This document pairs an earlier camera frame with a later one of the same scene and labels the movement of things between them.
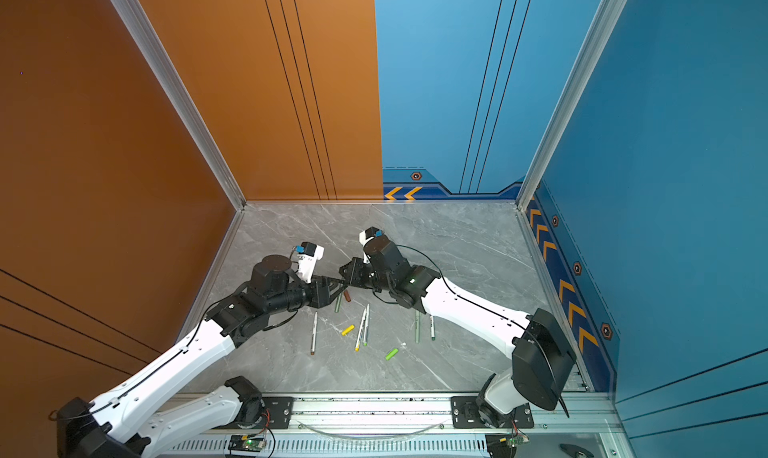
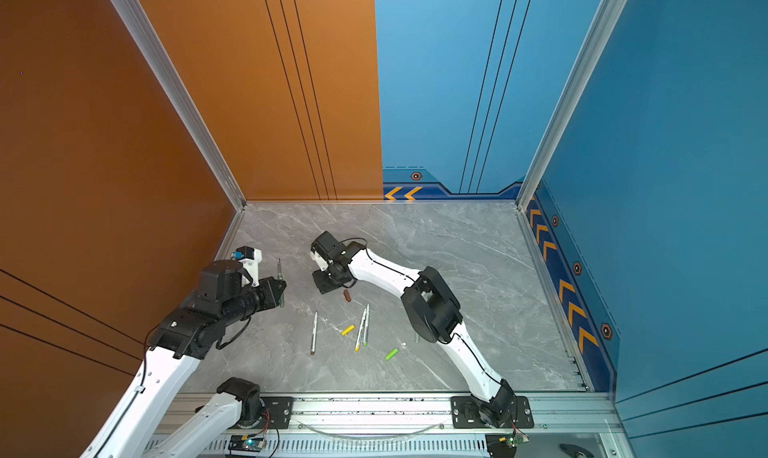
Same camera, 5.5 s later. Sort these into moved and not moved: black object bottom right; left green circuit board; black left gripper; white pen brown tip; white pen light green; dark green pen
Moved: dark green pen; black left gripper
Not moved: left green circuit board; white pen brown tip; white pen light green; black object bottom right
